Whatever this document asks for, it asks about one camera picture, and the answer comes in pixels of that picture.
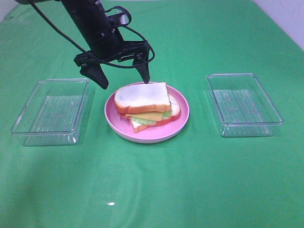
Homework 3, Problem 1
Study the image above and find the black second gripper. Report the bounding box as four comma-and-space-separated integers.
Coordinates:
74, 39, 152, 89

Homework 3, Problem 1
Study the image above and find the left clear plastic tray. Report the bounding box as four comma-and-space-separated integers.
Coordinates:
11, 78, 89, 146

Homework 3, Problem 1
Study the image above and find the clear plastic tray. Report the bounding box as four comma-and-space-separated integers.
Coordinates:
11, 78, 89, 146
206, 73, 284, 137

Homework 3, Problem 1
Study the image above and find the green lettuce leaf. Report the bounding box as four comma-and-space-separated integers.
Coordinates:
131, 111, 172, 124

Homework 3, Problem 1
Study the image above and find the black second robot arm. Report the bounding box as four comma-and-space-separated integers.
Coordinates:
18, 0, 154, 89

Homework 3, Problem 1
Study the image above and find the green tablecloth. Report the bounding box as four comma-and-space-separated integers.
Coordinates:
0, 0, 304, 228

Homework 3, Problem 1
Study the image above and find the pink round plate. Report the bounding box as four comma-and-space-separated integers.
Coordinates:
104, 85, 190, 143

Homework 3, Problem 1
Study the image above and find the bread slice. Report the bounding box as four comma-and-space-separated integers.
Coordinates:
129, 94, 181, 133
114, 82, 171, 114

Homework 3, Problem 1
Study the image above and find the right clear plastic tray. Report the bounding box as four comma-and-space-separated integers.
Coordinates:
206, 73, 284, 137

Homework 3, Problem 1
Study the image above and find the yellow cheese slice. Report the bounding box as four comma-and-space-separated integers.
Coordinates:
126, 111, 163, 121

